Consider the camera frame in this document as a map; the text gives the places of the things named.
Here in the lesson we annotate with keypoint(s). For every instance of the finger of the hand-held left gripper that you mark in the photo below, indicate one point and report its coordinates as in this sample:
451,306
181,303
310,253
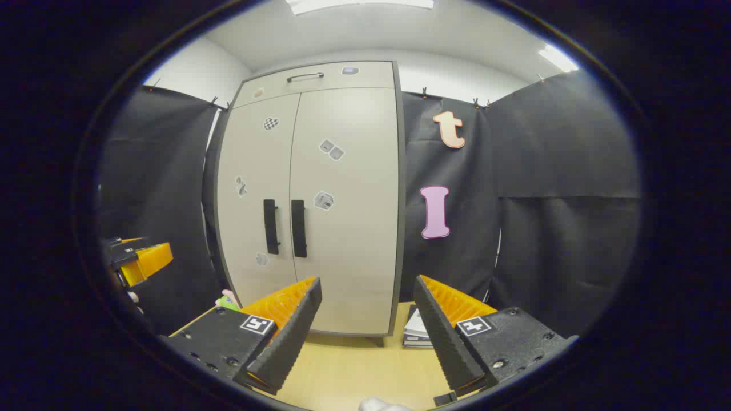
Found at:
153,260

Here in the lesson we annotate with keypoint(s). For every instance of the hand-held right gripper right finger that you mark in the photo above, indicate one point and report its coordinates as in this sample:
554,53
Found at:
442,342

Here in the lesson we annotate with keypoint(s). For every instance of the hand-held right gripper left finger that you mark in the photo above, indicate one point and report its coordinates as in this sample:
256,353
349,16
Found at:
291,342

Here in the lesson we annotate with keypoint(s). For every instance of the grey cabinet door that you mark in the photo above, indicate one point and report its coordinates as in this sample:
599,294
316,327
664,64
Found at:
251,160
354,257

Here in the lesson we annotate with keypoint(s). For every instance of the grey double-door shoe cabinet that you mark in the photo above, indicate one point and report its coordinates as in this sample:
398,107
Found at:
402,228

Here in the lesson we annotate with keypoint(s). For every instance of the grey cabinet drawer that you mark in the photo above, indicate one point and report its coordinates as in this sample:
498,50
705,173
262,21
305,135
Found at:
365,83

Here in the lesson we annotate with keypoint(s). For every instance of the stack of books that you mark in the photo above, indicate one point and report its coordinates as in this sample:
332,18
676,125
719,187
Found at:
416,330

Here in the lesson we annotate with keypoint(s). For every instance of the green and pink toy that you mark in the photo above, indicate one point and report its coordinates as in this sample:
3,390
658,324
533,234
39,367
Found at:
227,301

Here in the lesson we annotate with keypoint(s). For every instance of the black backdrop cloth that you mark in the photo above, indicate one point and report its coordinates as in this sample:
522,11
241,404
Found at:
559,240

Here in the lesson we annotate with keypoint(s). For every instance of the small ceiling light panel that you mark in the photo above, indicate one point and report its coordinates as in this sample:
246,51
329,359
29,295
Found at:
557,58

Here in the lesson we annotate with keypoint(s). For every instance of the large ceiling light panel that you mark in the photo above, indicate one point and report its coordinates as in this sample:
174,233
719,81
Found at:
360,4

